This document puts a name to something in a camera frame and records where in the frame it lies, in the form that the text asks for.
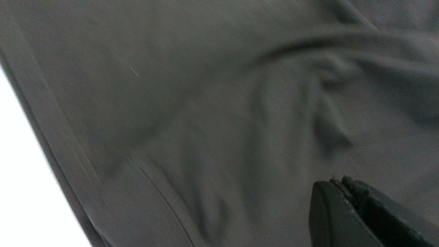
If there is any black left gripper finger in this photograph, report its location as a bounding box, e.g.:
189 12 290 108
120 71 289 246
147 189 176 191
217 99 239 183
309 176 439 247

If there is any dark gray long-sleeve top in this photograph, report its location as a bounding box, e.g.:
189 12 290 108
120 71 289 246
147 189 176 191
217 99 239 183
1 0 438 247

